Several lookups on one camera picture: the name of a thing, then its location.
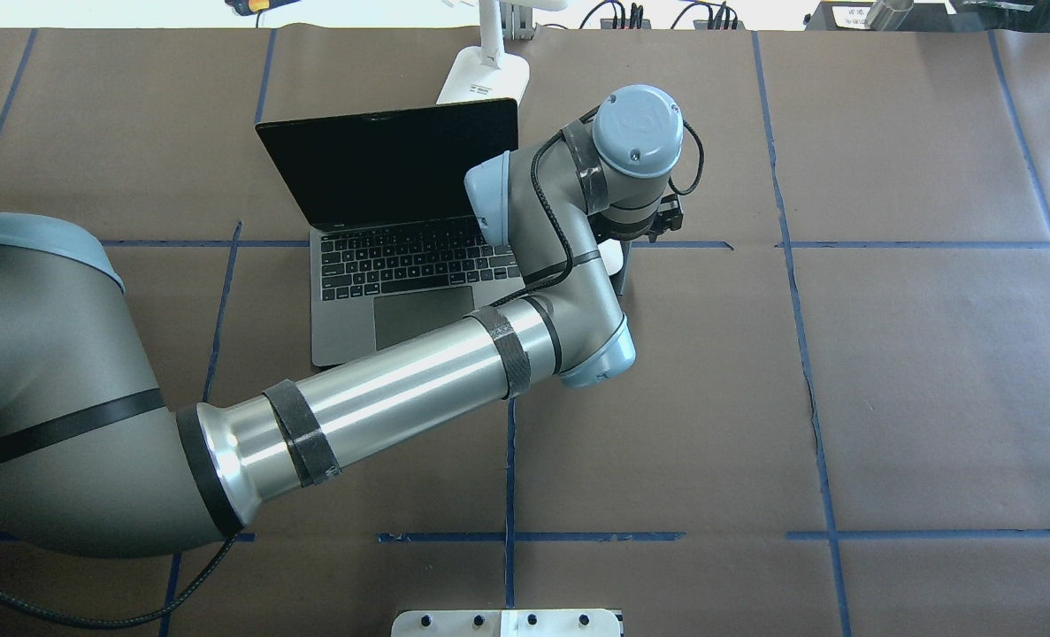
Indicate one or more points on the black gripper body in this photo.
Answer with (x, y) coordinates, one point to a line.
(628, 233)

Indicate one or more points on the grey laptop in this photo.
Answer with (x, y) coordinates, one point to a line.
(395, 249)

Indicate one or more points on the white computer mouse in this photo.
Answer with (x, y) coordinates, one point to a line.
(613, 256)

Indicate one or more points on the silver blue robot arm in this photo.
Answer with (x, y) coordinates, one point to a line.
(93, 462)

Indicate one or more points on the white desk lamp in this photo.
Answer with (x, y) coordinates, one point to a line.
(488, 70)

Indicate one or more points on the lower black connector box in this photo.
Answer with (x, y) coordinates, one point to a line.
(720, 16)

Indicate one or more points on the silver metal cylinder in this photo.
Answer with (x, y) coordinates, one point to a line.
(888, 15)

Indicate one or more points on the aluminium frame post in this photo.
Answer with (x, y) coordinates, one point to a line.
(517, 22)

